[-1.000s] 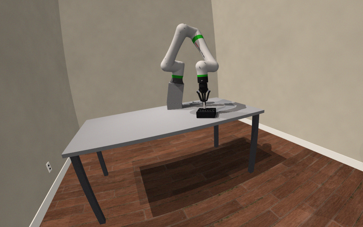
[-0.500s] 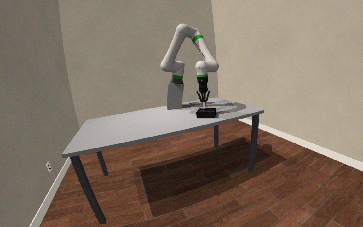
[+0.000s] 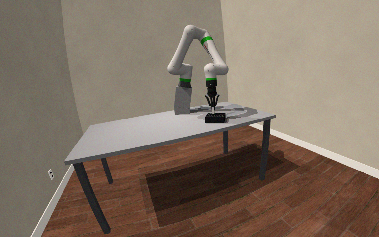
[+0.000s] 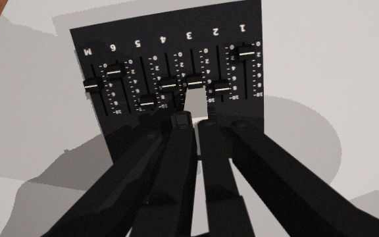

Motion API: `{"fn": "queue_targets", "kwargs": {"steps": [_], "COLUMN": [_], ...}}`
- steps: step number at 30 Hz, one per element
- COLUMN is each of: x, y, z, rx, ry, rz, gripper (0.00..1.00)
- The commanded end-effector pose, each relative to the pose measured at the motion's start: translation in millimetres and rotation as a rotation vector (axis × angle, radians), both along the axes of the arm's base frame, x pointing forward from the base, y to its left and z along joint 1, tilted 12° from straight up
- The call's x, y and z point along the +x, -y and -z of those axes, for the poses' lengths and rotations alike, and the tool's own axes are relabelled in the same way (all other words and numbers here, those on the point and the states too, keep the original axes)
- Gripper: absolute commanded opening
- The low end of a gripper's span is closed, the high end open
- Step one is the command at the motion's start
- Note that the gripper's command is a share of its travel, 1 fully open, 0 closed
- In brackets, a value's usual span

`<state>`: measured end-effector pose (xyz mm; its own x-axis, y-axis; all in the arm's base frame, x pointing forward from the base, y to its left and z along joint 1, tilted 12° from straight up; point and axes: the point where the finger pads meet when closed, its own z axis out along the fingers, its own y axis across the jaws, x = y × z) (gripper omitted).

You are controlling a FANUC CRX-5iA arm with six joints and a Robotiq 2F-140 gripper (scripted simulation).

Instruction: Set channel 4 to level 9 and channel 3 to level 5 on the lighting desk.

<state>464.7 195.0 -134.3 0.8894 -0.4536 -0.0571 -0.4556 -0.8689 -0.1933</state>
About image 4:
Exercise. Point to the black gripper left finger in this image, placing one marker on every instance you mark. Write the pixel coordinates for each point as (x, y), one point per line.
(109, 208)

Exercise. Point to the black lighting desk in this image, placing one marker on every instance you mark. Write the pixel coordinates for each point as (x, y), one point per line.
(158, 56)

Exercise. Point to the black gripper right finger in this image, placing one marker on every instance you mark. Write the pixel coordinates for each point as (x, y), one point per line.
(302, 203)

